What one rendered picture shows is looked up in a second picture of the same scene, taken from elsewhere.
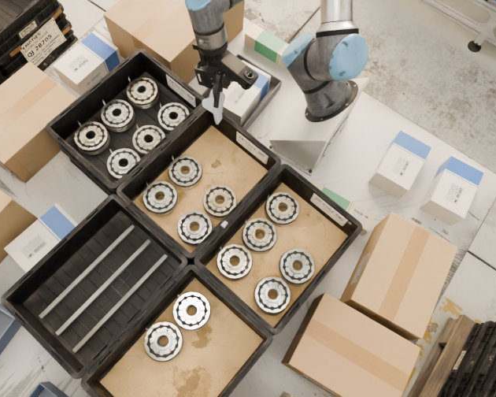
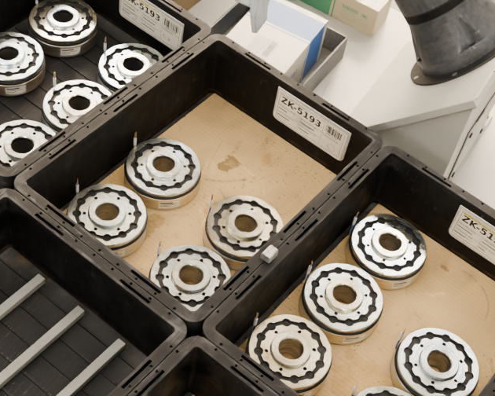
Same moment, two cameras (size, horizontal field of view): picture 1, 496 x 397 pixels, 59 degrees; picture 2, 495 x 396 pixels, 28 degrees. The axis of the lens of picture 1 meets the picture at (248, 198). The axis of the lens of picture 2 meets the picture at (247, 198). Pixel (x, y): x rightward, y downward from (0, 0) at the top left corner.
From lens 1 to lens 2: 0.44 m
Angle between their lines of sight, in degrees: 20
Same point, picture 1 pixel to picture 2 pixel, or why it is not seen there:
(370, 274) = not seen: outside the picture
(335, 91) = (482, 16)
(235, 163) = (269, 163)
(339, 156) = (483, 183)
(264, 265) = (358, 368)
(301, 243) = (438, 324)
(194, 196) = (184, 224)
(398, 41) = not seen: outside the picture
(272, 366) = not seen: outside the picture
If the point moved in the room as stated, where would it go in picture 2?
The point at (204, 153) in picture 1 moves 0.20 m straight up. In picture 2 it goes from (200, 144) to (215, 38)
